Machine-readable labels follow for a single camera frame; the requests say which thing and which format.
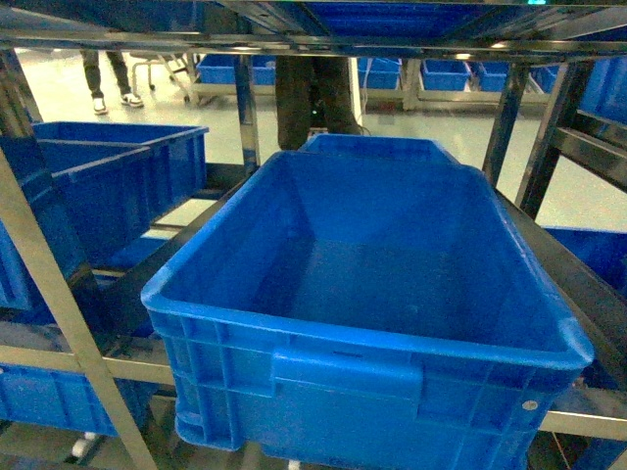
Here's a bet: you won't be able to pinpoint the person legs dark trousers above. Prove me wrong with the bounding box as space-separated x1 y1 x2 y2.
275 56 362 151

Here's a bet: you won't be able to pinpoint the blue crate left shelf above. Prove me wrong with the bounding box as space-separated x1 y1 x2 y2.
0 120 211 324

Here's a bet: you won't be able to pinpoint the blue crate bottom left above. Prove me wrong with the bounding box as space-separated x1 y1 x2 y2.
0 361 148 438

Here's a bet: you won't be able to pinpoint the blue crate behind front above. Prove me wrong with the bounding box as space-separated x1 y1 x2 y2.
300 133 458 165

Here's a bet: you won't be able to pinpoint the large blue crate front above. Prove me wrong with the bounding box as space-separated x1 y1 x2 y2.
141 152 595 469

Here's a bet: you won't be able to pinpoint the steel shelf rack near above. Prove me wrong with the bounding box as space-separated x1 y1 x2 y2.
1 1 626 469

